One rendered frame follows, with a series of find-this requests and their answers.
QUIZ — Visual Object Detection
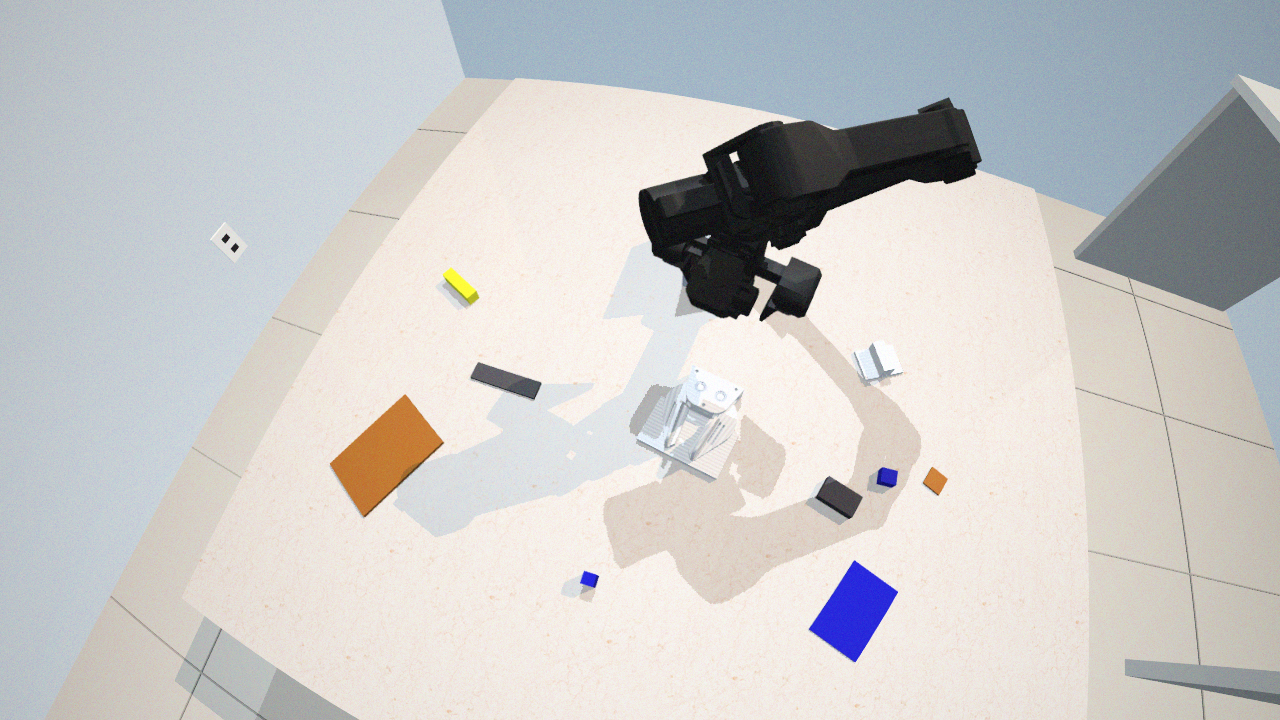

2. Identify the orange flat square plate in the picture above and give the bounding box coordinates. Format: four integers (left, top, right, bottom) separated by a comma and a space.
923, 468, 948, 496

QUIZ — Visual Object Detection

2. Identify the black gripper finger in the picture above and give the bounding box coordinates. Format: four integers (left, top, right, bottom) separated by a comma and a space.
759, 284, 790, 322
662, 252, 701, 283

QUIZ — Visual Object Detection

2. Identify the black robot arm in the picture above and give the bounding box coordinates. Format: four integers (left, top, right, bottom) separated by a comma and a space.
637, 97, 982, 320

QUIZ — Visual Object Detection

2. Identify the orange flat rectangular plate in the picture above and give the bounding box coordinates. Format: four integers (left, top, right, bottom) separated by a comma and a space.
330, 395, 445, 518

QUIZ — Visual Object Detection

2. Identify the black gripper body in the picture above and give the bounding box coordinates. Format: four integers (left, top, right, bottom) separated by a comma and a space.
652, 225, 823, 318

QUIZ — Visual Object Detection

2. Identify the yellow rectangular block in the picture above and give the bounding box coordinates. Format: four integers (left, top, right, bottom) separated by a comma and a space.
442, 266, 479, 305

